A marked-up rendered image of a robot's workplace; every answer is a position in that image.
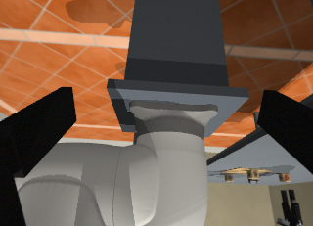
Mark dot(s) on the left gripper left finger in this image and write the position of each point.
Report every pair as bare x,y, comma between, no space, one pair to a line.
25,139

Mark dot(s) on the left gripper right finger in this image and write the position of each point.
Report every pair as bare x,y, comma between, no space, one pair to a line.
290,123

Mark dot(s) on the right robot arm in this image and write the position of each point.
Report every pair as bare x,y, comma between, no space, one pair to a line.
283,222

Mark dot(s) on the tan flat mat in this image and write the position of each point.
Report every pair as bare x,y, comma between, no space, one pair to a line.
243,170

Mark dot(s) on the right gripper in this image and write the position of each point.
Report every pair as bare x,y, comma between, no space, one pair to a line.
292,215

